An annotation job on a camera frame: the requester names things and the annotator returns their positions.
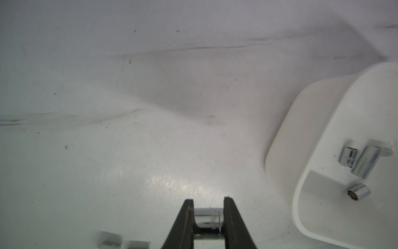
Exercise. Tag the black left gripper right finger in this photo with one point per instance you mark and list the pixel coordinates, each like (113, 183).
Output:
(236, 234)

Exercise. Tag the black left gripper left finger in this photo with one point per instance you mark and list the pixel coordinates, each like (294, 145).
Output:
(181, 234)

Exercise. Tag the chrome socket pair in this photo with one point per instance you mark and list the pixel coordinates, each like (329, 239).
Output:
(138, 245)
(109, 240)

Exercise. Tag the small chrome socket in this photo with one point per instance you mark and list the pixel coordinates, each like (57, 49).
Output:
(358, 191)

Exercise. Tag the long chrome socket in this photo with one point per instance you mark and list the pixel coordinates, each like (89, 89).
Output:
(367, 162)

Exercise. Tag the short chrome socket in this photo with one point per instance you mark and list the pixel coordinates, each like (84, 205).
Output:
(386, 152)

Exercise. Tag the white plastic storage box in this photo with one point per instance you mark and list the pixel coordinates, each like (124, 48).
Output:
(356, 111)

